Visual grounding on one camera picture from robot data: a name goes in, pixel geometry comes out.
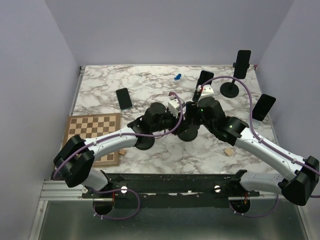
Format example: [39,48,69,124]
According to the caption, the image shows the small wooden block right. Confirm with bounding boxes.
[224,148,234,156]

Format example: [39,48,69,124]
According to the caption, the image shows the small wooden block near chessboard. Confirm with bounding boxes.
[119,149,126,156]

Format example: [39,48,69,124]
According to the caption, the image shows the blue-edged smartphone on folding stand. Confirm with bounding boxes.
[196,70,214,87]

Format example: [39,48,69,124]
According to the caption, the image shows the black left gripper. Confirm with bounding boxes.
[151,107,190,136]

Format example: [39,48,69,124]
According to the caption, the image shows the black folding phone stand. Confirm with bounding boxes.
[192,90,201,102]

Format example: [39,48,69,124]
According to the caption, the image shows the black mounting rail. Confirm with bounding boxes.
[49,172,293,210]

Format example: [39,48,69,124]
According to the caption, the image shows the black smartphone on silver stand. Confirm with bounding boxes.
[252,93,276,122]

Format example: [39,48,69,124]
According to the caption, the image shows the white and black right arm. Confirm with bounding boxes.
[184,96,320,206]

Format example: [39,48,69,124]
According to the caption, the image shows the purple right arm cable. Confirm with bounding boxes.
[197,76,320,218]

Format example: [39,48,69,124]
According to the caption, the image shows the teal smartphone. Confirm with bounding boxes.
[115,88,133,111]

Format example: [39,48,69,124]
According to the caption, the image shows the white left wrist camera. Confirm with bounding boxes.
[167,96,181,119]

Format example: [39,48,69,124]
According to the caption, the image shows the tall black round phone stand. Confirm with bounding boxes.
[219,62,240,99]

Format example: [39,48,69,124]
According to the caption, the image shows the black smartphone on tall stand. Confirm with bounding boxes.
[232,50,251,80]

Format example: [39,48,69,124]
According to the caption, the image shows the silver phone stand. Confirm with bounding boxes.
[252,118,261,129]

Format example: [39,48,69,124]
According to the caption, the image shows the wooden chessboard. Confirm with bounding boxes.
[58,112,121,167]

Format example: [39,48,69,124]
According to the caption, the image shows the blue plastic piece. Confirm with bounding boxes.
[174,73,182,81]

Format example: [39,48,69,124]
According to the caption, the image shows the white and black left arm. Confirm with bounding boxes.
[52,98,186,198]

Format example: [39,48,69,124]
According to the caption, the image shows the black round-base phone stand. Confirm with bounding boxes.
[135,136,155,151]

